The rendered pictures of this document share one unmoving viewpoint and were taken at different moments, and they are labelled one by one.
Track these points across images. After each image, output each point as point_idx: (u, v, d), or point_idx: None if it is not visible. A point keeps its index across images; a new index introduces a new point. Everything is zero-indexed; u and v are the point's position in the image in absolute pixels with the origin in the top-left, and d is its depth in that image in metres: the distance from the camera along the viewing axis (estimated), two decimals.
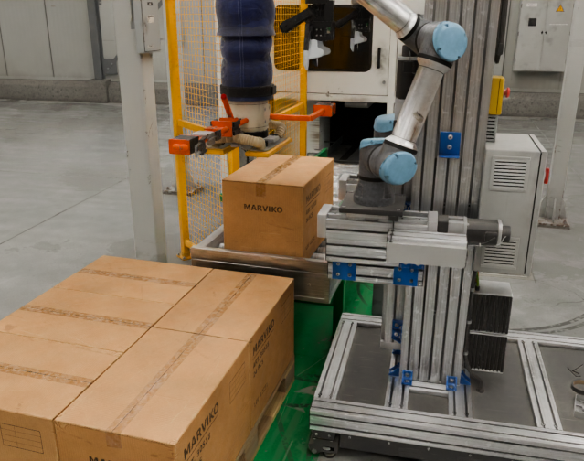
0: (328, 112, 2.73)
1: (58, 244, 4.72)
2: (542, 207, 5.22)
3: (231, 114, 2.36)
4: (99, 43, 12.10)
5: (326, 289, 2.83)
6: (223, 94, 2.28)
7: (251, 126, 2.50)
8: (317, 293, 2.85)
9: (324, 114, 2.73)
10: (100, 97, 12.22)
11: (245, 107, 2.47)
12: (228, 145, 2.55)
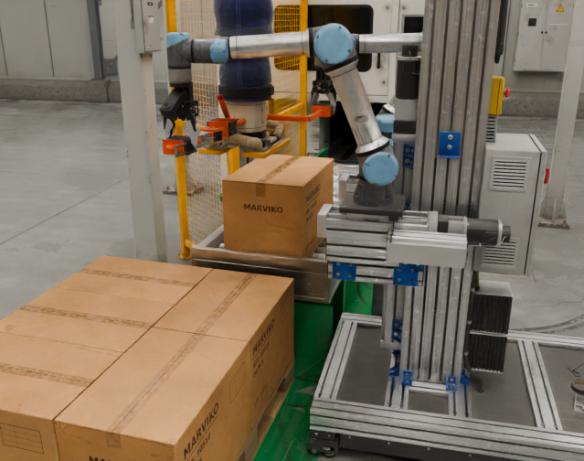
0: (326, 113, 2.73)
1: (58, 244, 4.72)
2: (542, 207, 5.22)
3: (228, 114, 2.37)
4: (99, 43, 12.10)
5: (326, 289, 2.83)
6: (219, 94, 2.29)
7: (249, 126, 2.50)
8: (317, 293, 2.85)
9: (323, 114, 2.73)
10: (100, 97, 12.22)
11: (242, 108, 2.47)
12: (226, 145, 2.56)
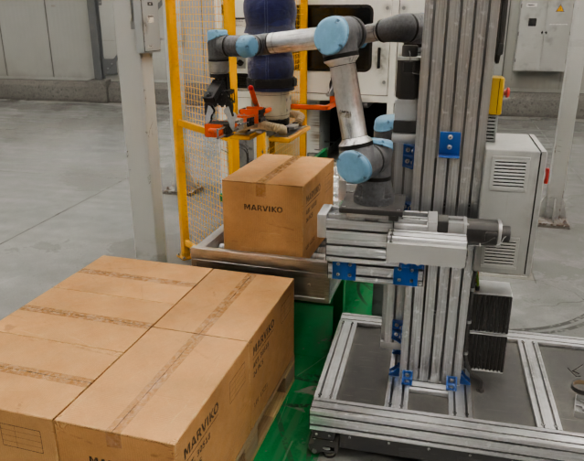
0: None
1: (58, 244, 4.72)
2: (542, 207, 5.22)
3: (257, 103, 2.64)
4: (99, 43, 12.10)
5: (326, 289, 2.83)
6: (250, 85, 2.57)
7: (274, 114, 2.78)
8: (317, 293, 2.85)
9: None
10: (100, 97, 12.22)
11: (269, 98, 2.75)
12: (253, 132, 2.83)
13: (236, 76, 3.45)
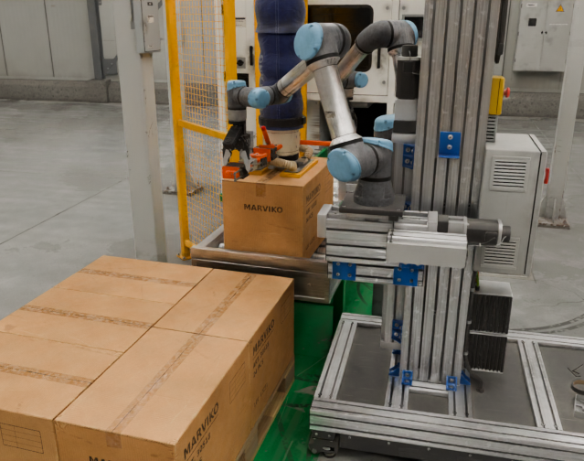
0: None
1: (58, 244, 4.72)
2: (542, 207, 5.22)
3: (269, 142, 2.82)
4: (99, 43, 12.10)
5: (326, 289, 2.83)
6: (263, 126, 2.75)
7: (284, 151, 2.96)
8: (317, 293, 2.85)
9: None
10: (100, 97, 12.22)
11: (280, 135, 2.93)
12: (265, 166, 3.02)
13: (236, 76, 3.45)
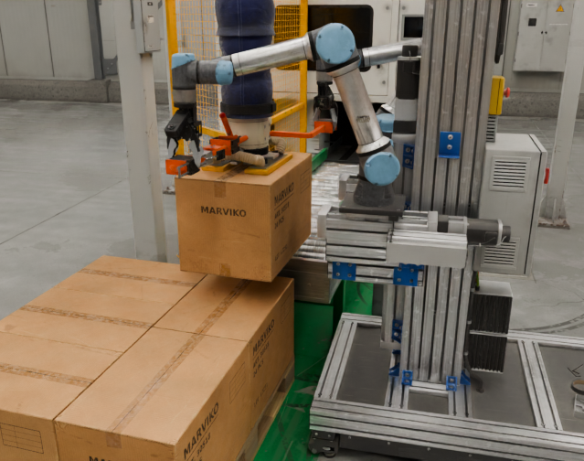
0: (329, 129, 2.73)
1: (58, 244, 4.72)
2: (542, 207, 5.22)
3: (230, 133, 2.37)
4: (99, 43, 12.10)
5: (326, 289, 2.83)
6: (222, 112, 2.29)
7: (251, 144, 2.50)
8: (317, 293, 2.85)
9: (325, 130, 2.73)
10: (100, 97, 12.22)
11: (245, 125, 2.48)
12: (228, 162, 2.56)
13: None
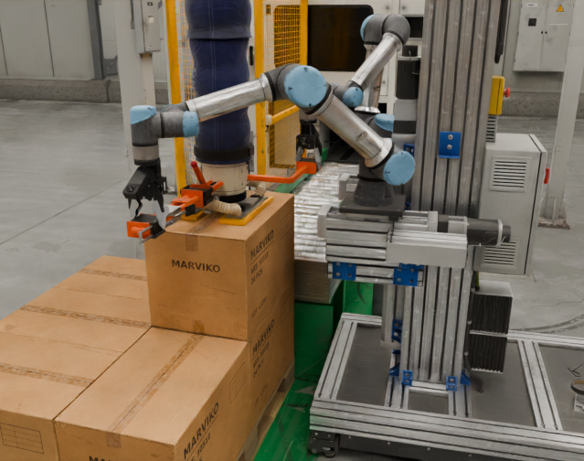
0: (312, 170, 2.55)
1: (58, 244, 4.72)
2: (542, 207, 5.22)
3: (203, 181, 2.19)
4: (99, 43, 12.10)
5: (326, 289, 2.83)
6: (193, 161, 2.11)
7: (227, 189, 2.32)
8: (317, 293, 2.85)
9: (308, 171, 2.55)
10: (100, 97, 12.22)
11: (219, 170, 2.29)
12: (203, 209, 2.38)
13: None
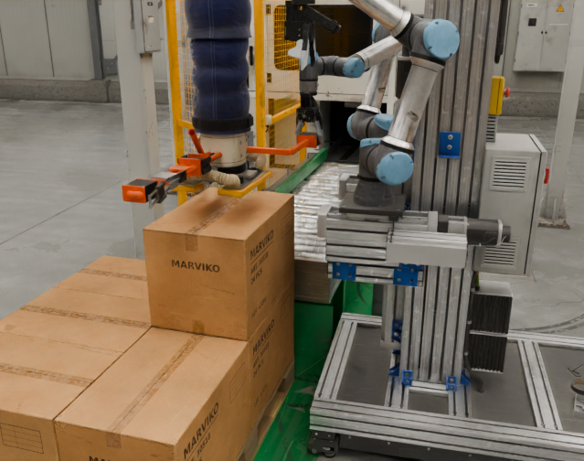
0: (313, 144, 2.51)
1: (58, 244, 4.72)
2: (542, 207, 5.22)
3: (201, 150, 2.15)
4: (99, 43, 12.10)
5: (326, 289, 2.83)
6: (191, 129, 2.07)
7: (226, 161, 2.29)
8: (317, 293, 2.85)
9: (308, 144, 2.52)
10: (100, 97, 12.22)
11: (218, 141, 2.26)
12: (201, 180, 2.34)
13: None
